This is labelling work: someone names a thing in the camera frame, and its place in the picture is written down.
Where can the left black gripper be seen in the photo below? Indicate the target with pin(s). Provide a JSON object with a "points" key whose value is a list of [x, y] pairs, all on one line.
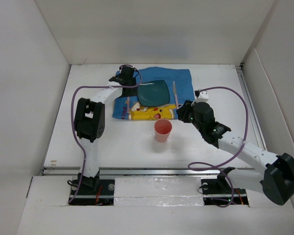
{"points": [[131, 93]]}

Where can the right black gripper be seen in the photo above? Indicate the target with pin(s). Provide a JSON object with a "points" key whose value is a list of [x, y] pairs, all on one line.
{"points": [[183, 111]]}

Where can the pink handled fork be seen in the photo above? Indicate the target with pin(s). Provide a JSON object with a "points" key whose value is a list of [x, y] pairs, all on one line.
{"points": [[128, 104]]}

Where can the teal plate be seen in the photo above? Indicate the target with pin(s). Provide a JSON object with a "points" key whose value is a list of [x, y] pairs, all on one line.
{"points": [[153, 93]]}

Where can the pink handled knife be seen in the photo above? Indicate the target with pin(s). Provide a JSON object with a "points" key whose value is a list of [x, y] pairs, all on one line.
{"points": [[175, 95]]}

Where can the pink plastic cup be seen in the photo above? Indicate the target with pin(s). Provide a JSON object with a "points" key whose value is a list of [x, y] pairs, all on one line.
{"points": [[162, 129]]}

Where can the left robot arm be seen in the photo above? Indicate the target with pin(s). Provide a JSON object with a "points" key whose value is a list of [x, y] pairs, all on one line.
{"points": [[88, 121]]}

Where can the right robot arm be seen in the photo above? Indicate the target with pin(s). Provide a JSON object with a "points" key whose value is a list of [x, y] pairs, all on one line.
{"points": [[272, 174]]}

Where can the white foam block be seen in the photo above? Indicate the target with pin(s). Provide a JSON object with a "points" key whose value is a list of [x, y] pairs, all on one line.
{"points": [[158, 191]]}

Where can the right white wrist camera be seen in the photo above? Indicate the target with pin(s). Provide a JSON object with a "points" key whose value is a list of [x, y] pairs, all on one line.
{"points": [[201, 96]]}

